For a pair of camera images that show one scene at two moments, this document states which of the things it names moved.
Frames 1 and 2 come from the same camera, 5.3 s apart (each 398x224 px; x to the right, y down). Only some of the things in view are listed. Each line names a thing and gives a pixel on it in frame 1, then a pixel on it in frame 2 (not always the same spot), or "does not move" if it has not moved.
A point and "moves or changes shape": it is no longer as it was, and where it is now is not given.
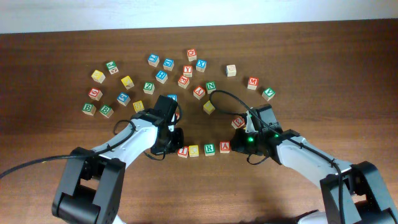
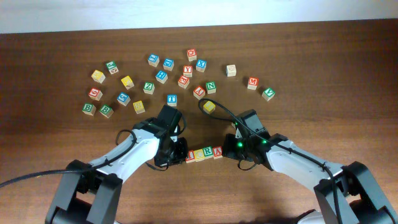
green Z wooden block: [148, 88] does not move
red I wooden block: [183, 152] moves or changes shape
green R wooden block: [209, 149] moves or changes shape
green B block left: [89, 109] does not move
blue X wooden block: [201, 65] does not move
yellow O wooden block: [193, 150] to [199, 155]
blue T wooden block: [173, 96] does not move
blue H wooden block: [161, 76] does not move
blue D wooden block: [168, 64] does not move
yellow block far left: [98, 76] does not move
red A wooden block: [224, 147] moves or changes shape
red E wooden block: [183, 81] does not move
